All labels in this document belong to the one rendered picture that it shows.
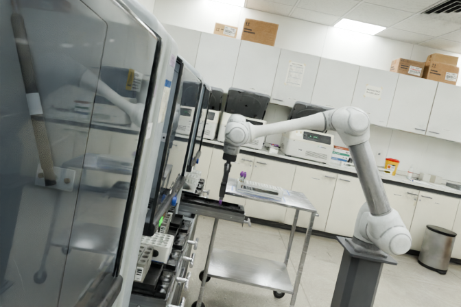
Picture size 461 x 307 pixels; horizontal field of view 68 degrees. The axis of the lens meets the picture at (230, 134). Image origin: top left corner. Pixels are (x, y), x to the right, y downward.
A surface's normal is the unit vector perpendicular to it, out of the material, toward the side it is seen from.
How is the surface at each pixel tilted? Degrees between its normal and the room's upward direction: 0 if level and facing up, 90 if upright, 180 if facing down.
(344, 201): 90
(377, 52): 90
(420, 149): 90
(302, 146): 90
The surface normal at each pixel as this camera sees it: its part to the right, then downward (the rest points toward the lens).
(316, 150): 0.00, 0.07
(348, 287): -0.69, -0.09
